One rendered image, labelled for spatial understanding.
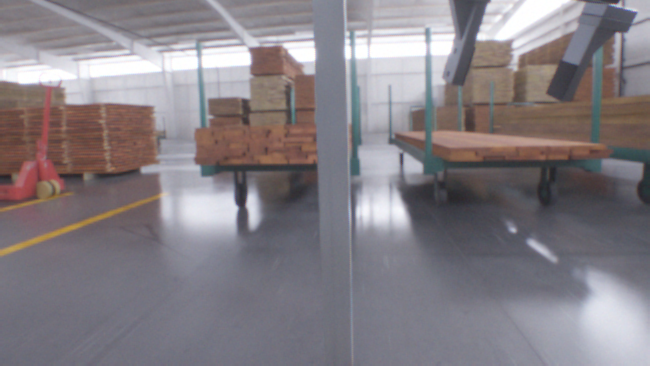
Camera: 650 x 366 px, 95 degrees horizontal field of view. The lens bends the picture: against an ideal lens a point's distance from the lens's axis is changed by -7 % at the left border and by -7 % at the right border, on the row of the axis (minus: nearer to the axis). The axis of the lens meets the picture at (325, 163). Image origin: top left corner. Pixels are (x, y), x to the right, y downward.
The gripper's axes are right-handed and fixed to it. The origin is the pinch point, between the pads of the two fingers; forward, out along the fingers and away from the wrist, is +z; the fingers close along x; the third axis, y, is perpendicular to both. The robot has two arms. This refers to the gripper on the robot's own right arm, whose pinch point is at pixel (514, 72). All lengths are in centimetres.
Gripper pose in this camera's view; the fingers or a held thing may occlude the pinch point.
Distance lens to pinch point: 40.4
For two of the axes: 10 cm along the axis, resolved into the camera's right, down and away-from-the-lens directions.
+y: 0.7, 5.0, -8.6
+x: 9.9, 0.8, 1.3
